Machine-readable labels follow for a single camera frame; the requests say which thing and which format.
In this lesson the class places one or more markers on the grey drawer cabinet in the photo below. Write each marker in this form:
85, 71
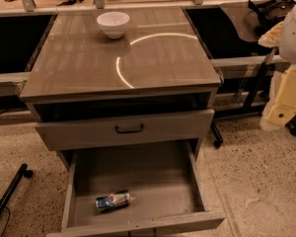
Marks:
158, 66

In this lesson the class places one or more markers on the white ceramic bowl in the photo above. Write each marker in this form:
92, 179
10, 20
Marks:
113, 24

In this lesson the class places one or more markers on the blue silver redbull can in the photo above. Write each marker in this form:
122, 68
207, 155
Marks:
112, 201

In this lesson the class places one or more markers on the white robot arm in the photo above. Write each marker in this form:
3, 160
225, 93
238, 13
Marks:
287, 47

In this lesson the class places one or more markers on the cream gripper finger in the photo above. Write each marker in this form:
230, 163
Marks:
272, 37
281, 107

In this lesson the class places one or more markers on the black stand leg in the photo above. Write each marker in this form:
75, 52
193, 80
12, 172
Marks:
23, 172

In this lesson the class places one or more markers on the black drawer handle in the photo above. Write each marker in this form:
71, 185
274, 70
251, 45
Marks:
129, 129

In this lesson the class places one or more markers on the black side table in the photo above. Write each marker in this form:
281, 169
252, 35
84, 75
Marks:
244, 90

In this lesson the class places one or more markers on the top drawer with handle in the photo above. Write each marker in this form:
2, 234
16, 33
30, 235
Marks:
102, 132

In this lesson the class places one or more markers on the open middle drawer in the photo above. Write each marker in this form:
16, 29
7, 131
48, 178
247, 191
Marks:
166, 193

